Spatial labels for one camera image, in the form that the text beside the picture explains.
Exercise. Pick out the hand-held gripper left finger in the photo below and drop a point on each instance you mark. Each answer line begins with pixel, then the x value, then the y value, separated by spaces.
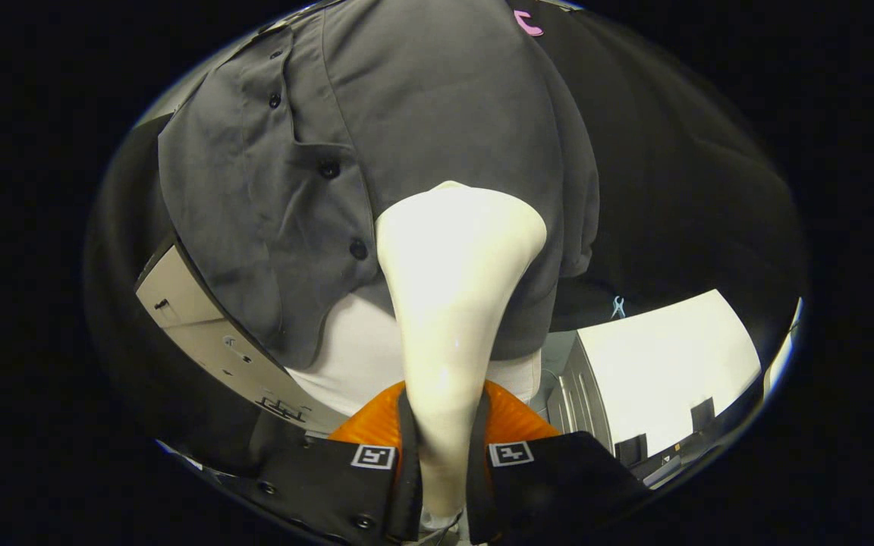
pixel 331 489

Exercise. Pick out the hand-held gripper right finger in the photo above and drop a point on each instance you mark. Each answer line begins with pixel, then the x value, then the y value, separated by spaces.
pixel 558 489

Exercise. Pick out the white garment steamer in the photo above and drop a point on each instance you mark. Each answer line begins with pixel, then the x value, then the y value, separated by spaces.
pixel 452 288

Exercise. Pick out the grey button-up shirt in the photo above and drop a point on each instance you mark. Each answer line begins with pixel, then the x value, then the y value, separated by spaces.
pixel 437 98

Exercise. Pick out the grey ribbed panel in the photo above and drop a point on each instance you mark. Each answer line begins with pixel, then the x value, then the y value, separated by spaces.
pixel 585 394

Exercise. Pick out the white mannequin torso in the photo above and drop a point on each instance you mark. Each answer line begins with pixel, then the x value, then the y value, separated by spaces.
pixel 346 356

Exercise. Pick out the grey cabinet with dark top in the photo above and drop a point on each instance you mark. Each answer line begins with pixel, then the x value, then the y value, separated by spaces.
pixel 209 341

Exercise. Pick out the light blue clip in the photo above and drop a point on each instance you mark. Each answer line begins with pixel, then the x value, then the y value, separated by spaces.
pixel 617 306

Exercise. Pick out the black backdrop cloth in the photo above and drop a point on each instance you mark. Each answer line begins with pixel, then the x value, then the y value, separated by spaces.
pixel 672 189

